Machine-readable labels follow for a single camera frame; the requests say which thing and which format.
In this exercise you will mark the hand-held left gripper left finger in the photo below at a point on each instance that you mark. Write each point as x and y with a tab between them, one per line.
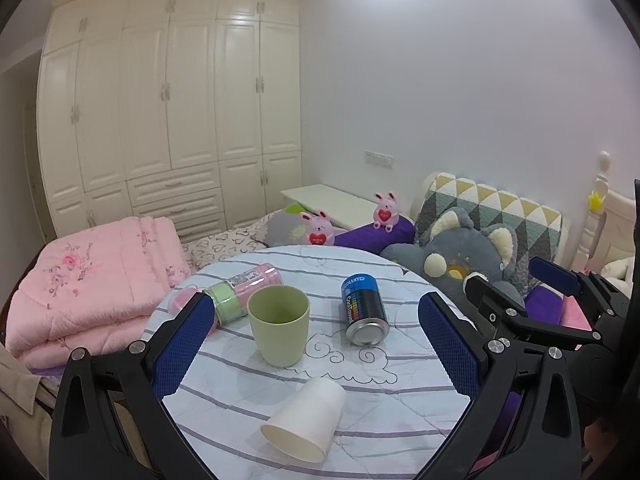
185	345

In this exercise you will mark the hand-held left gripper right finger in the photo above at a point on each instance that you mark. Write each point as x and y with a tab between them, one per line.
450	345

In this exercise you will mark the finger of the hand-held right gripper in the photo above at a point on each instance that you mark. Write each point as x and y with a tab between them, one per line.
555	275
495	305

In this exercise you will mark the white paper cup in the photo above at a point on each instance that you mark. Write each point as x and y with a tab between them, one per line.
305	420

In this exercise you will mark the green plastic cup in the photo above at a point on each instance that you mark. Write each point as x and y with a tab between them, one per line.
277	340

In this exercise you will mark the purple cushion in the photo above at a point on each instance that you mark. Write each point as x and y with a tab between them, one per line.
542	305

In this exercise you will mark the pink round lid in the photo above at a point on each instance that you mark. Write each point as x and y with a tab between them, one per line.
181	300

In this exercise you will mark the grey koala plush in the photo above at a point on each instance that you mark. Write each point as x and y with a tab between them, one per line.
440	260

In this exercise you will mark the white bed headboard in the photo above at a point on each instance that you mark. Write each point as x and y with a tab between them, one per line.
620	230

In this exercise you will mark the yellow star decoration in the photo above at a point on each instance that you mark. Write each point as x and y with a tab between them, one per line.
596	201

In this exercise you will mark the striped white tablecloth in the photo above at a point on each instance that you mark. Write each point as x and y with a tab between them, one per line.
390	410

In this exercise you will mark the triangle pattern quilted cushion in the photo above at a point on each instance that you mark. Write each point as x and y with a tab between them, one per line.
500	205

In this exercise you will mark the pink bottle with green cap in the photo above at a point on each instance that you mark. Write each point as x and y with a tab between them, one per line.
250	280

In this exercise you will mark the dark can with blue top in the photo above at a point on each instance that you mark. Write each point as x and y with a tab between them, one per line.
364	310

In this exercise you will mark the heart print bedsheet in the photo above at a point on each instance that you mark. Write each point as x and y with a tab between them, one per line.
220	247

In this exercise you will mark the pink floral quilt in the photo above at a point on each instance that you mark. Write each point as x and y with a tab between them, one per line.
90	285

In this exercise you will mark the purple pillow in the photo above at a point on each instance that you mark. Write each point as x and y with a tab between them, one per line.
362	241

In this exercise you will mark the pink bunny plush with heart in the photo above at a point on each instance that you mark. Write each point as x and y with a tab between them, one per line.
316	230
385	212

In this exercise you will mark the grey flower pillow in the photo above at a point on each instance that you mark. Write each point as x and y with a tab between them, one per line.
280	227

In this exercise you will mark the beige cloth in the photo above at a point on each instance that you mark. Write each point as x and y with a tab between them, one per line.
20	400

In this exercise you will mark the white side table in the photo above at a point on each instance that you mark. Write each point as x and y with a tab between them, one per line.
335	200

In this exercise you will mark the cream white wardrobe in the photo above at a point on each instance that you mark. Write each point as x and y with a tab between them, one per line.
190	85

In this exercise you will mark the white wall socket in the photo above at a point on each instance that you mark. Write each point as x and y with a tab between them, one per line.
378	158

